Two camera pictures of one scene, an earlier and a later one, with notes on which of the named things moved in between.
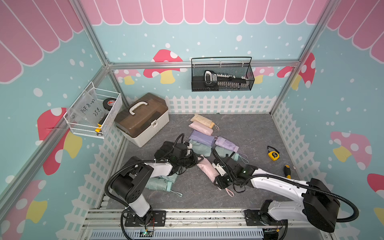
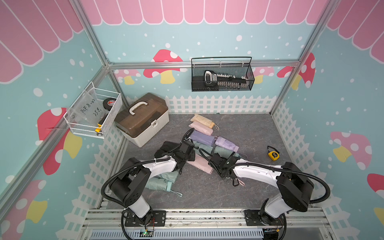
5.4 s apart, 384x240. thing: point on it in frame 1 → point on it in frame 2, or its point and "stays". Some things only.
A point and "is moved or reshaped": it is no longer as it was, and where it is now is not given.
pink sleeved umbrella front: [209, 168] is moved or reshaped
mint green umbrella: [161, 184] stays
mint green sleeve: [200, 148] stays
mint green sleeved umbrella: [222, 152] stays
